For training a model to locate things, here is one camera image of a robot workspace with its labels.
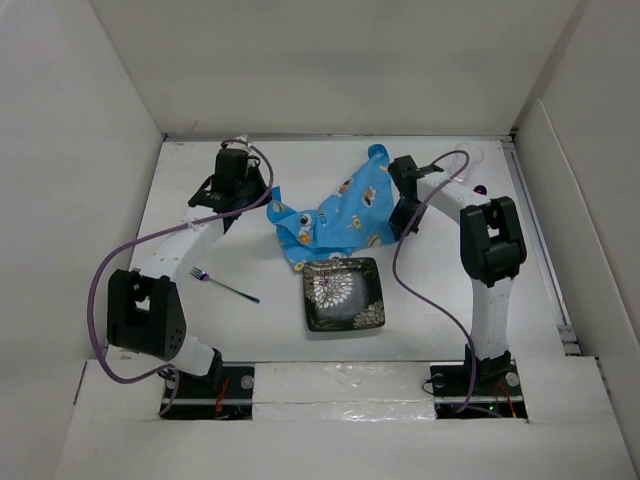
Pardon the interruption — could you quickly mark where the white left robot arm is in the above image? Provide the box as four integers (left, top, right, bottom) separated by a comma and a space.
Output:
106, 136, 273, 397

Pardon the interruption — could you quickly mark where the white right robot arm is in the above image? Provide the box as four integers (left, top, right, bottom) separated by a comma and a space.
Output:
389, 155, 527, 394

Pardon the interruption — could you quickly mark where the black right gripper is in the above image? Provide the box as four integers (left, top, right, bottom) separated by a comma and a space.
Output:
389, 199, 429, 240

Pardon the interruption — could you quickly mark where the black floral square plate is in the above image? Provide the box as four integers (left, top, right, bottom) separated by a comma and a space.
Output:
302, 257, 386, 333

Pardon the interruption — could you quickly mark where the iridescent metal fork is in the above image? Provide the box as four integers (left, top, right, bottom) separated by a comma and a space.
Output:
190, 267, 260, 304

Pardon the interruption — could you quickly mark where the blue patterned cloth napkin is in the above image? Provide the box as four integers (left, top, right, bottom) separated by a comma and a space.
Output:
267, 144, 396, 273

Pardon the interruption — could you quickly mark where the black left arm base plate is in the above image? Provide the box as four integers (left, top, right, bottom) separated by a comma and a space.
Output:
160, 363, 255, 421

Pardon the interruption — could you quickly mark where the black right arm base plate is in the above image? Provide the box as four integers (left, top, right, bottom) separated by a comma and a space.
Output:
422, 362, 528, 420

